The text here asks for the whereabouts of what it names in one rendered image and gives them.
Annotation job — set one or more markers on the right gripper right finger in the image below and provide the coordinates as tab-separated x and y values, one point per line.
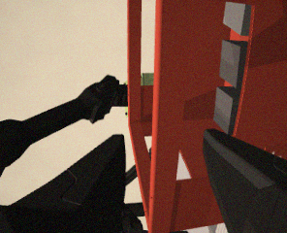
248	183

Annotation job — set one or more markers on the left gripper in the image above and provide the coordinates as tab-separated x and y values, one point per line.
129	218

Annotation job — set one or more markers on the dark red plastic crate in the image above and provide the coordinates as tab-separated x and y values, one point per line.
157	110

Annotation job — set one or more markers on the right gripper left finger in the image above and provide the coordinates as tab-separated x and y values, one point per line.
88	197

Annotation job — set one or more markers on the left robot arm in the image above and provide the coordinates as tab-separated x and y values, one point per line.
92	104

